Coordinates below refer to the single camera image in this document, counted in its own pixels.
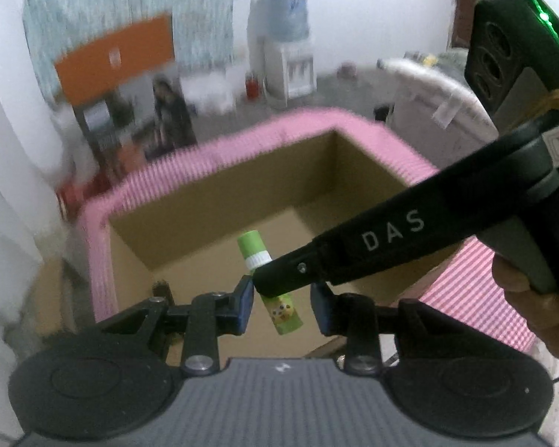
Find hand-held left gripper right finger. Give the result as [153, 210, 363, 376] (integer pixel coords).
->
[310, 283, 471, 376]

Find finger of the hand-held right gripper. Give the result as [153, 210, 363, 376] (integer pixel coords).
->
[253, 241, 328, 299]

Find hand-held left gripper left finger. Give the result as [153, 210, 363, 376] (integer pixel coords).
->
[100, 276, 255, 379]

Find green glue stick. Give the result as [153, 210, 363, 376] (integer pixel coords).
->
[237, 230, 305, 336]

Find brown cardboard box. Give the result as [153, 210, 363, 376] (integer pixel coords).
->
[108, 129, 472, 364]

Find person's right hand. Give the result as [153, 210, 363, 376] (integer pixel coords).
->
[491, 256, 559, 362]

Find white mattress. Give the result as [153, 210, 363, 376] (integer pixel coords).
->
[376, 55, 500, 169]

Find pink checked tablecloth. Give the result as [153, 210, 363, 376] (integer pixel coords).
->
[73, 107, 537, 354]

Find white water dispenser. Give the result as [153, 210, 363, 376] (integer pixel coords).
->
[260, 37, 318, 109]

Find orange appliance carton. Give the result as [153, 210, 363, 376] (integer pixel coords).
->
[55, 13, 199, 182]

